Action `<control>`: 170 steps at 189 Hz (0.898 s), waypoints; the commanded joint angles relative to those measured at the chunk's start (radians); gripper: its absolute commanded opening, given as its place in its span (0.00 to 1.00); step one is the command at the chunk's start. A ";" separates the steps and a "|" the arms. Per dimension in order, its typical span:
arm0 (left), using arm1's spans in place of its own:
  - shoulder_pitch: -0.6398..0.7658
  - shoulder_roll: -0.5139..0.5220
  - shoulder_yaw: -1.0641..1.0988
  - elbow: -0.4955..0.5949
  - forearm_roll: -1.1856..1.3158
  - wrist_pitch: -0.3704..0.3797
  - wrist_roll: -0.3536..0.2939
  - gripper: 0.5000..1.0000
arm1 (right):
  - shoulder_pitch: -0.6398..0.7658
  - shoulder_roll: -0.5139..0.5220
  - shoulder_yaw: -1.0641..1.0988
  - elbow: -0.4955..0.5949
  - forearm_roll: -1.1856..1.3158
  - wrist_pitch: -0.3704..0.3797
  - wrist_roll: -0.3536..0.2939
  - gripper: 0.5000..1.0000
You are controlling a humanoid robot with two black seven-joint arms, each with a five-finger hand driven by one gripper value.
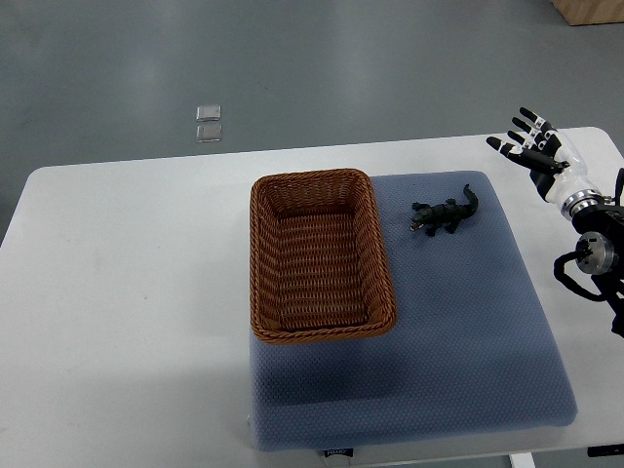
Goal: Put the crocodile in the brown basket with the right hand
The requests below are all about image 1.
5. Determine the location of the black table control panel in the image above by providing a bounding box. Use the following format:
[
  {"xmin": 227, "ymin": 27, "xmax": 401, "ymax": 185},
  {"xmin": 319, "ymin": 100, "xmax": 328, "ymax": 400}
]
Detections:
[{"xmin": 587, "ymin": 444, "xmax": 624, "ymax": 458}]

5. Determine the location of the upper metal floor plate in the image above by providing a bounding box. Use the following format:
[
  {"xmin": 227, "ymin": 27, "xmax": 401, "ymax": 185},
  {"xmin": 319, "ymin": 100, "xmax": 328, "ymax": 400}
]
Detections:
[{"xmin": 196, "ymin": 104, "xmax": 221, "ymax": 122}]

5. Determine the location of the dark toy crocodile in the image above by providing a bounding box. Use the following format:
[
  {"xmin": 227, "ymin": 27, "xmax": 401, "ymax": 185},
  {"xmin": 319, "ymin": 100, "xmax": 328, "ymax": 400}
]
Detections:
[{"xmin": 409, "ymin": 184, "xmax": 479, "ymax": 237}]

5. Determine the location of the wooden box corner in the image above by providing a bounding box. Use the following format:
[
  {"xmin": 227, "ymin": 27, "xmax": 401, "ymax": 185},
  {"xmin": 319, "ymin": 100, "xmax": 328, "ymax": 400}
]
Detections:
[{"xmin": 552, "ymin": 0, "xmax": 623, "ymax": 26}]

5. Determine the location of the blue-grey foam cushion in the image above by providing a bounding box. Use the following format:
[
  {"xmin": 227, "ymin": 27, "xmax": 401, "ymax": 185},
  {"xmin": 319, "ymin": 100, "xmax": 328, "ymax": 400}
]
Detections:
[{"xmin": 251, "ymin": 172, "xmax": 577, "ymax": 451}]

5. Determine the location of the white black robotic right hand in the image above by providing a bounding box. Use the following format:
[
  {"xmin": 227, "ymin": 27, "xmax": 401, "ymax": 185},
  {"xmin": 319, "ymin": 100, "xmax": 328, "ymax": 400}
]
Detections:
[{"xmin": 487, "ymin": 107, "xmax": 603, "ymax": 220}]

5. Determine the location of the brown wicker basket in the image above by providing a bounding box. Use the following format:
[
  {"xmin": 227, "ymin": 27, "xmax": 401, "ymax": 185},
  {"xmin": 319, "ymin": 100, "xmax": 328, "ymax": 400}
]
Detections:
[{"xmin": 250, "ymin": 169, "xmax": 398, "ymax": 345}]

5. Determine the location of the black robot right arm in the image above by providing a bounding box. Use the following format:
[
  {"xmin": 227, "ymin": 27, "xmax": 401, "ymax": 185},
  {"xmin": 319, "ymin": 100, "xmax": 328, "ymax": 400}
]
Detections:
[{"xmin": 554, "ymin": 172, "xmax": 623, "ymax": 336}]

